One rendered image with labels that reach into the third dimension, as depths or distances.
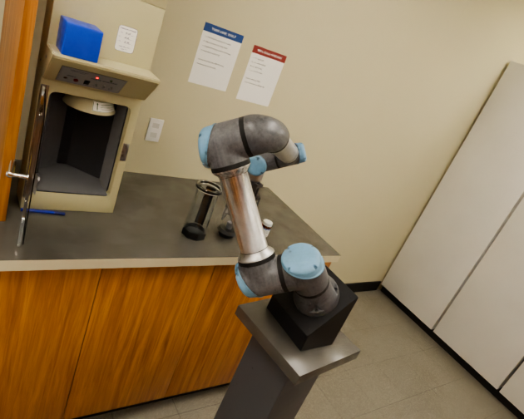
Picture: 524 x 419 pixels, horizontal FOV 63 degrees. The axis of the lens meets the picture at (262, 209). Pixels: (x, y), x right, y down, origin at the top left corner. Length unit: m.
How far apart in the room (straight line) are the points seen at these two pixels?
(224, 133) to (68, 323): 0.90
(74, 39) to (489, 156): 3.07
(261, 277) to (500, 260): 2.61
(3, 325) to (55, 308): 0.15
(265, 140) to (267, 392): 0.85
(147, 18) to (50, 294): 0.95
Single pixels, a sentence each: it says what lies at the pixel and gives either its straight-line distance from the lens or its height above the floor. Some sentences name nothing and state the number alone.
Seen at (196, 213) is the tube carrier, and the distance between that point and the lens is 1.69.
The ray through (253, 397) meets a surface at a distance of 1.62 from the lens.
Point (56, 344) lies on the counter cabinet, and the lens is 1.76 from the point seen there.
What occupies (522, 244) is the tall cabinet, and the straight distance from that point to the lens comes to 3.59.
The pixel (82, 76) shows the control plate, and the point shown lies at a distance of 1.46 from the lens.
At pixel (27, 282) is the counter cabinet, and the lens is 1.54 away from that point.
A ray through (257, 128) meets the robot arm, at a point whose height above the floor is 1.54.
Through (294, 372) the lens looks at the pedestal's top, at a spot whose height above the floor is 0.93.
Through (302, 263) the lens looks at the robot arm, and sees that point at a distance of 1.25.
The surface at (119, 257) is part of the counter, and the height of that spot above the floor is 0.94.
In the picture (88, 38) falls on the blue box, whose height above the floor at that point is 1.57.
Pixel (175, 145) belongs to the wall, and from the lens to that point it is 2.22.
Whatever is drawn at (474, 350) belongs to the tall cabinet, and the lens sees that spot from 3.82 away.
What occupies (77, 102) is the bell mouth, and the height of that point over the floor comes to 1.34.
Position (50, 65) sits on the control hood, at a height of 1.47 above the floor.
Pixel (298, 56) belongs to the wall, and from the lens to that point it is 2.39.
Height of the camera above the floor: 1.79
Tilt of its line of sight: 22 degrees down
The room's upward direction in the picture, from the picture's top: 22 degrees clockwise
